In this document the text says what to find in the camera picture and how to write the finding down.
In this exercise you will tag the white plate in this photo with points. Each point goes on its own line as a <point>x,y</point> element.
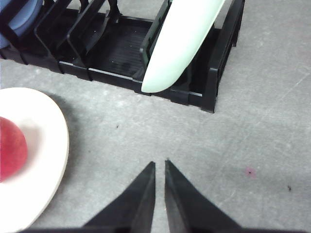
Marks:
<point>27,199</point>

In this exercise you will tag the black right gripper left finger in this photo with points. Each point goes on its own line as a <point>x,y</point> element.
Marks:
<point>133,211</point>

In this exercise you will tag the black dish rack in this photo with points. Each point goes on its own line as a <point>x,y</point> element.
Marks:
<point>112,41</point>

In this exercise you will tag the blue plate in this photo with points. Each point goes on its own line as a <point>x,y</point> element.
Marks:
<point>24,20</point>

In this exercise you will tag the green plate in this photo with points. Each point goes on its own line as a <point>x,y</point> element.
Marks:
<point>184,27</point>

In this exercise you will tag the red pomegranate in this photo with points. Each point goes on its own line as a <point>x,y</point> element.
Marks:
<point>13,150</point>

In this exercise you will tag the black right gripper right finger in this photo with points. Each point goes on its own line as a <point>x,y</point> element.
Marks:
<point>189,210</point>

